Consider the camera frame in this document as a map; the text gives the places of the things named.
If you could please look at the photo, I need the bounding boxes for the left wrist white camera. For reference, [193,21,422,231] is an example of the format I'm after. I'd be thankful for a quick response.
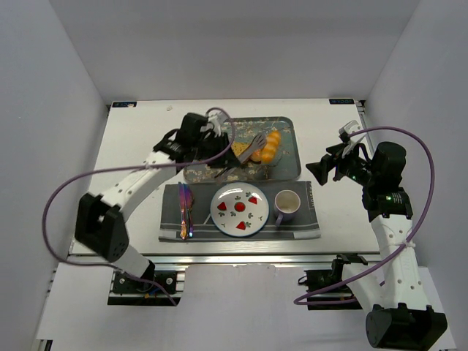
[203,112,230,137]

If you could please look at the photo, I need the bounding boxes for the blue table label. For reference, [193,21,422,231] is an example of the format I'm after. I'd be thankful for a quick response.
[328,98,355,105]
[111,101,137,108]

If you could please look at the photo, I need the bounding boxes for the striped yellow croissant roll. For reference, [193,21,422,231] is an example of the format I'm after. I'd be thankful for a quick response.
[260,130,282,164]

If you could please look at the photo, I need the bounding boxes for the wrist white camera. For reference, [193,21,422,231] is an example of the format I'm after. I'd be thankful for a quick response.
[203,112,230,137]
[339,120,366,159]

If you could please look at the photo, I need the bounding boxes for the lavender ceramic mug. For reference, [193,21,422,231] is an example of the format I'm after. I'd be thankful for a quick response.
[274,189,301,227]

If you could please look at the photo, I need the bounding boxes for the grey striped placemat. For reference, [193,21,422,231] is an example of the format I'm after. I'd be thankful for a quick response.
[158,181,322,243]

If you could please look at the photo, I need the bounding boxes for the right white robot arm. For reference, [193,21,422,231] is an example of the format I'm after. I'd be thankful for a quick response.
[306,142,448,350]

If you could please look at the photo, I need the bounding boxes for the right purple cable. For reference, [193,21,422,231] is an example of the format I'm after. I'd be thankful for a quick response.
[294,126,436,307]

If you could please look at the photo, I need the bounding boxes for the silver metal tongs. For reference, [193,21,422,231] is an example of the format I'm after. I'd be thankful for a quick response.
[214,132,267,184]

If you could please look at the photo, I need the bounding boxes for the white strawberry pattern plate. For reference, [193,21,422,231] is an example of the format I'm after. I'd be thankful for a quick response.
[210,182,270,238]

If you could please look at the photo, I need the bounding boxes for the small round glazed bun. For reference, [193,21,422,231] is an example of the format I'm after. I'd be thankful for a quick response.
[249,149,262,163]

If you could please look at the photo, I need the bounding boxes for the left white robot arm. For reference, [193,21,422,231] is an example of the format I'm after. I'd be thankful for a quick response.
[75,107,238,285]

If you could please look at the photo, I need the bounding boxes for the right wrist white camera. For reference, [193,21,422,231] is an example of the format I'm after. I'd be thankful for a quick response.
[339,120,366,159]

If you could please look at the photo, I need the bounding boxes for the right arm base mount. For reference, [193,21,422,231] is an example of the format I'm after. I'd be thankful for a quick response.
[298,254,368,311]

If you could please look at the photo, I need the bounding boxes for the aluminium table edge rail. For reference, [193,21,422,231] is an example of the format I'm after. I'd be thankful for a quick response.
[146,252,388,267]

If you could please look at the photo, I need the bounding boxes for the iridescent fork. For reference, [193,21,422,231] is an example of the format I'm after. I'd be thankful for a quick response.
[184,184,194,238]

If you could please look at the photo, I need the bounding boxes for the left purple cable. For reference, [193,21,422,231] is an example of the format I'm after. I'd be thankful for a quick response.
[42,107,237,306]

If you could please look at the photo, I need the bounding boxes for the left blue table label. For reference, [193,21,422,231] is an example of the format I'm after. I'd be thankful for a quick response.
[111,101,137,108]

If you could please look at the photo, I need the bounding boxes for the brown bread slice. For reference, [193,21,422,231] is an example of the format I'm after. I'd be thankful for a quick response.
[231,142,249,157]

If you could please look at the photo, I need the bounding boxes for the floral teal serving tray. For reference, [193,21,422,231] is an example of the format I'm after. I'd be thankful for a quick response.
[182,116,302,185]

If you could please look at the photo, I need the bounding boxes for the purple cable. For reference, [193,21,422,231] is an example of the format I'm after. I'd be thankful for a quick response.
[294,126,436,307]
[42,107,237,306]

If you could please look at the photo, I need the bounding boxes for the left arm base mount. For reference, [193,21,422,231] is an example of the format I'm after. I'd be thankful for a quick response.
[107,266,185,306]

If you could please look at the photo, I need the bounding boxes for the right blue table label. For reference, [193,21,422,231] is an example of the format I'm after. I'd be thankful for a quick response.
[328,98,355,105]

